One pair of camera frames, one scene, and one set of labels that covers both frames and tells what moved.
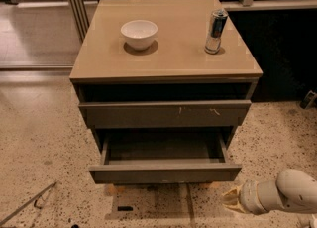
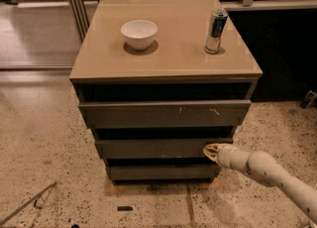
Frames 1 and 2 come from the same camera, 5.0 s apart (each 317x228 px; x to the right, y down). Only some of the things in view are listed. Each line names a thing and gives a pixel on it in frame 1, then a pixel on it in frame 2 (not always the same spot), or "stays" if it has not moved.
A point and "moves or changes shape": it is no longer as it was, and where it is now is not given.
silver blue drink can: (216, 28) stays
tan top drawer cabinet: (164, 82) stays
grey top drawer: (125, 114) stays
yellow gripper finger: (232, 199) -> (211, 151)
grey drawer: (164, 156) moves or changes shape
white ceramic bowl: (140, 33) stays
